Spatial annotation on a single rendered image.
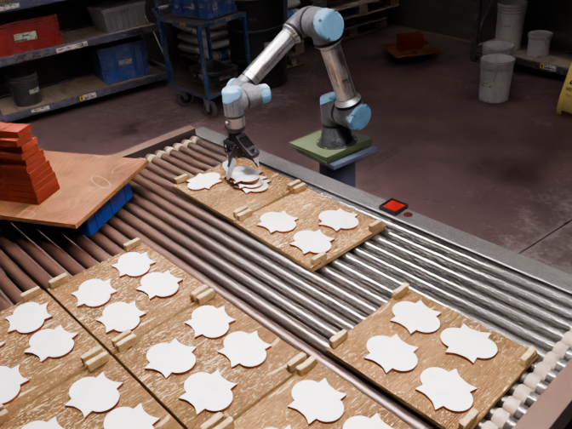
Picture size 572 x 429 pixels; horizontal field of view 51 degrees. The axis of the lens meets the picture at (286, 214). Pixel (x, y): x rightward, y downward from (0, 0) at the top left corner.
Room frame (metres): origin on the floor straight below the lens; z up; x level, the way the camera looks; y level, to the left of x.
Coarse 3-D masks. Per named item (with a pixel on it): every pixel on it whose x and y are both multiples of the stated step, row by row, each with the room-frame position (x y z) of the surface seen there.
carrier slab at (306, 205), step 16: (304, 192) 2.02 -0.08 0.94; (272, 208) 1.92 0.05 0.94; (288, 208) 1.91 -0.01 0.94; (304, 208) 1.90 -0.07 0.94; (320, 208) 1.89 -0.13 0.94; (336, 208) 1.88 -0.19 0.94; (240, 224) 1.82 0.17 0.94; (256, 224) 1.82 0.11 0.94; (304, 224) 1.79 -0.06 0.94; (368, 224) 1.76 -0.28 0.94; (272, 240) 1.70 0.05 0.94; (288, 240) 1.70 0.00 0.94; (336, 240) 1.67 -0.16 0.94; (352, 240) 1.67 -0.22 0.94; (288, 256) 1.62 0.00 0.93; (304, 256) 1.59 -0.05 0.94; (336, 256) 1.59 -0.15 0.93
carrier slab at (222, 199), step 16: (240, 160) 2.35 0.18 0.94; (192, 176) 2.23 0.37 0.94; (224, 176) 2.21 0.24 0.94; (272, 176) 2.17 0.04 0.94; (192, 192) 2.09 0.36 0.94; (208, 192) 2.08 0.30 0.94; (224, 192) 2.07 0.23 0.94; (240, 192) 2.06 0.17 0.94; (272, 192) 2.04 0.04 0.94; (288, 192) 2.03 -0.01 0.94; (208, 208) 1.98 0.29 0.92; (224, 208) 1.95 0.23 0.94; (256, 208) 1.93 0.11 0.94
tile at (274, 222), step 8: (264, 216) 1.85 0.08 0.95; (272, 216) 1.84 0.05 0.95; (280, 216) 1.84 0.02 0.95; (288, 216) 1.83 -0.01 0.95; (264, 224) 1.80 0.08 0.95; (272, 224) 1.79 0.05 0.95; (280, 224) 1.79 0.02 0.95; (288, 224) 1.78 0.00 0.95; (272, 232) 1.74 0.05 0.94; (280, 232) 1.74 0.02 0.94; (288, 232) 1.74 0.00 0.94
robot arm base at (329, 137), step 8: (328, 128) 2.50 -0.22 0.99; (336, 128) 2.48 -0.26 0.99; (344, 128) 2.50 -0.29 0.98; (328, 136) 2.49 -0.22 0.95; (336, 136) 2.48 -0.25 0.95; (344, 136) 2.48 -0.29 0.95; (352, 136) 2.53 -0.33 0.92; (328, 144) 2.48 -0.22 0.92; (336, 144) 2.46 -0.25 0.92; (344, 144) 2.47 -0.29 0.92
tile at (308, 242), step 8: (304, 232) 1.72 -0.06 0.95; (312, 232) 1.72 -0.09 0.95; (320, 232) 1.71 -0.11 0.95; (296, 240) 1.68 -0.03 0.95; (304, 240) 1.67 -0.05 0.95; (312, 240) 1.67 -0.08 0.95; (320, 240) 1.67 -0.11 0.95; (328, 240) 1.66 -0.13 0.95; (304, 248) 1.63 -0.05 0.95; (312, 248) 1.62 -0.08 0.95; (320, 248) 1.62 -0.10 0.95; (328, 248) 1.62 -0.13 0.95
